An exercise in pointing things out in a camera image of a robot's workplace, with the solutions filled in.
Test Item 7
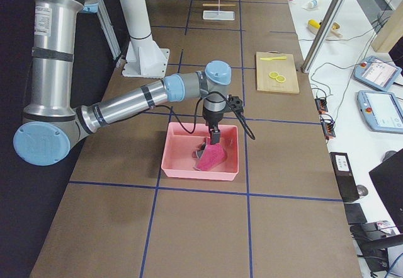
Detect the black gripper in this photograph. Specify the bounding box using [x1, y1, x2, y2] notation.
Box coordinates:
[202, 101, 225, 145]

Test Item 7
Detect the pink microfibre cloth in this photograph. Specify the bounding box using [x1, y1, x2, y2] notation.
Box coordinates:
[192, 137, 227, 171]

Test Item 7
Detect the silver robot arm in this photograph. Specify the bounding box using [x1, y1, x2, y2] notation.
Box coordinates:
[13, 0, 231, 166]

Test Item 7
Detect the pink plastic bin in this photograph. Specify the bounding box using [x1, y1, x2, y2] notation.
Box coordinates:
[161, 122, 239, 181]

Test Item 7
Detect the rear lemon slice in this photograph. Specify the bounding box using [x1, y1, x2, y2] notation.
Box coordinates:
[269, 71, 279, 79]

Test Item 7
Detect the lemon slice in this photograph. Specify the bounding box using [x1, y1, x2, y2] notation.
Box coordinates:
[275, 75, 287, 83]
[269, 71, 279, 79]

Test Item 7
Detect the front lemon slice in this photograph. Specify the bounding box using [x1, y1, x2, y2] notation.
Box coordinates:
[275, 75, 287, 83]

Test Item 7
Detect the bamboo cutting board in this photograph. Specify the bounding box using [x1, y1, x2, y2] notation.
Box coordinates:
[256, 52, 300, 94]

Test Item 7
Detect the yellow plastic knife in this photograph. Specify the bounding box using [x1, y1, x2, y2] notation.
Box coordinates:
[259, 56, 287, 61]

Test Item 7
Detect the upper black orange connector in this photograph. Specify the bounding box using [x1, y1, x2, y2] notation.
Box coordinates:
[314, 97, 328, 114]

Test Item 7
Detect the black orange connector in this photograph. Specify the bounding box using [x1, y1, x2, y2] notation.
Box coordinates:
[320, 114, 336, 140]
[314, 97, 328, 114]

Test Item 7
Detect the lower black orange connector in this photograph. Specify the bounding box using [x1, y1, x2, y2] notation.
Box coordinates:
[320, 114, 336, 140]

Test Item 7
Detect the white towel rack stand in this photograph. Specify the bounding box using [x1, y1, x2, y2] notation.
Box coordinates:
[202, 0, 236, 21]

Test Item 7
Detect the black box with label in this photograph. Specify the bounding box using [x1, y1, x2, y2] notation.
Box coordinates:
[329, 152, 360, 202]

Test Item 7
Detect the yellow toy on stand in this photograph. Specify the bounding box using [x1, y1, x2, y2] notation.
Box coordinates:
[307, 19, 343, 39]

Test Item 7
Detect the white plastic bottle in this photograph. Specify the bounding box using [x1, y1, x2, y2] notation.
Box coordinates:
[306, 0, 320, 10]

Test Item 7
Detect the lower teach pendant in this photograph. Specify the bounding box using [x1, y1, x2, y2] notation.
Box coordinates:
[356, 90, 402, 134]

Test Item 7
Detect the teach pendant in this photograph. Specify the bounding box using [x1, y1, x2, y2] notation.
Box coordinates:
[356, 90, 402, 134]
[353, 55, 402, 91]

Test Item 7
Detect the upper teach pendant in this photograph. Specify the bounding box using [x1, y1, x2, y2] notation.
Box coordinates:
[353, 55, 402, 91]

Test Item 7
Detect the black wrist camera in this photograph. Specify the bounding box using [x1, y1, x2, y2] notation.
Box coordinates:
[227, 95, 244, 114]

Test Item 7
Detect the black braided camera cable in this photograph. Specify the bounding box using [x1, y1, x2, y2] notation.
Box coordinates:
[154, 91, 256, 141]

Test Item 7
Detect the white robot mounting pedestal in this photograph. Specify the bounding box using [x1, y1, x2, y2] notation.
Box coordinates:
[120, 0, 170, 78]

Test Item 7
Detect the aluminium frame post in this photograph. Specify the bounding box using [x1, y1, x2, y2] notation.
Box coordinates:
[301, 0, 345, 74]

